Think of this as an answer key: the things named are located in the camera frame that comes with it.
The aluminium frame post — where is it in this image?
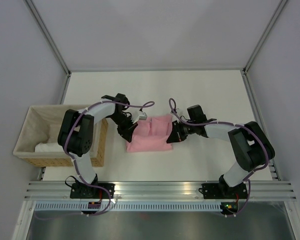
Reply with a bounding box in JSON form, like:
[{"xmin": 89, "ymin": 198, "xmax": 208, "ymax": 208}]
[
  {"xmin": 23, "ymin": 0, "xmax": 71, "ymax": 76},
  {"xmin": 242, "ymin": 0, "xmax": 289, "ymax": 75}
]

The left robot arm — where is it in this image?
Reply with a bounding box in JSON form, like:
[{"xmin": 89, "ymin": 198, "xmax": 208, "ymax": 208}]
[{"xmin": 57, "ymin": 93, "xmax": 138, "ymax": 198}]

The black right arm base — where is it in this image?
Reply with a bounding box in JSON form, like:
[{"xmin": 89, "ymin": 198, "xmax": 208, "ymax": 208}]
[{"xmin": 198, "ymin": 183, "xmax": 248, "ymax": 200}]

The aluminium frame post right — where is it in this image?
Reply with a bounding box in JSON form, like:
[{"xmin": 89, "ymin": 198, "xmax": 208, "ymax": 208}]
[{"xmin": 242, "ymin": 0, "xmax": 289, "ymax": 75}]

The aluminium frame rail back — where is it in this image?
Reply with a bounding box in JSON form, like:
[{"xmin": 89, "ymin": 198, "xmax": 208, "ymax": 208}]
[{"xmin": 69, "ymin": 67, "xmax": 245, "ymax": 73}]

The rolled white t shirt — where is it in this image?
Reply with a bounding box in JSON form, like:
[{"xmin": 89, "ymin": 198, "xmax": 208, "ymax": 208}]
[{"xmin": 34, "ymin": 142, "xmax": 63, "ymax": 153}]

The pink t shirt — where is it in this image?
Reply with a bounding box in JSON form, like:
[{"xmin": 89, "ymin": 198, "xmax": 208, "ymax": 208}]
[{"xmin": 126, "ymin": 114, "xmax": 173, "ymax": 153}]

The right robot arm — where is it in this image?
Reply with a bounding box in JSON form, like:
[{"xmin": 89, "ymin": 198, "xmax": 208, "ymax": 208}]
[{"xmin": 166, "ymin": 104, "xmax": 275, "ymax": 198}]

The aluminium frame post left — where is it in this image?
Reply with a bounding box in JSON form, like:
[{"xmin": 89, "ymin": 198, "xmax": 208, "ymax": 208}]
[{"xmin": 23, "ymin": 0, "xmax": 71, "ymax": 76}]

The wicker basket with liner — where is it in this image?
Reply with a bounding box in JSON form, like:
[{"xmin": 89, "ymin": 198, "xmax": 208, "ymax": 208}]
[{"xmin": 12, "ymin": 104, "xmax": 109, "ymax": 168}]

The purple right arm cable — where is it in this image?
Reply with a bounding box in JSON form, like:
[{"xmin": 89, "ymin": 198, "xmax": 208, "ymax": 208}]
[{"xmin": 168, "ymin": 97, "xmax": 270, "ymax": 218}]

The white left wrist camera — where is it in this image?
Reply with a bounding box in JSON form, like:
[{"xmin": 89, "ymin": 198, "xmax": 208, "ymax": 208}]
[{"xmin": 132, "ymin": 110, "xmax": 148, "ymax": 123}]

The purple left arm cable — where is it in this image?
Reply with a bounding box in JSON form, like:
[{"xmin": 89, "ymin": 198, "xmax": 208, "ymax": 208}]
[{"xmin": 63, "ymin": 100, "xmax": 156, "ymax": 216}]

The aluminium mounting rail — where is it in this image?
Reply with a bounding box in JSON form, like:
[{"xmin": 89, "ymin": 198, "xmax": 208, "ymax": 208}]
[{"xmin": 24, "ymin": 181, "xmax": 297, "ymax": 202}]

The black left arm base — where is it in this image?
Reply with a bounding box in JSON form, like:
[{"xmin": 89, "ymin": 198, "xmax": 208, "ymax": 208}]
[{"xmin": 64, "ymin": 175, "xmax": 115, "ymax": 200}]

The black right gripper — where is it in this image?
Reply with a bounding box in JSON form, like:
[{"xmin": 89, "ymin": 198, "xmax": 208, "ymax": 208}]
[{"xmin": 167, "ymin": 118, "xmax": 197, "ymax": 143}]

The white slotted cable duct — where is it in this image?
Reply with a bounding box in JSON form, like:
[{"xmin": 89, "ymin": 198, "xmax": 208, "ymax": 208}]
[{"xmin": 34, "ymin": 201, "xmax": 236, "ymax": 212}]

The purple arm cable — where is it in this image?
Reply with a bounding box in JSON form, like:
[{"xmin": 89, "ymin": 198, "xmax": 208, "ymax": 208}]
[
  {"xmin": 63, "ymin": 100, "xmax": 156, "ymax": 216},
  {"xmin": 168, "ymin": 97, "xmax": 270, "ymax": 218}
]

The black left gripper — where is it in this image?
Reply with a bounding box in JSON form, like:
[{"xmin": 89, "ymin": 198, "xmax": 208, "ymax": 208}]
[{"xmin": 108, "ymin": 112, "xmax": 138, "ymax": 143}]

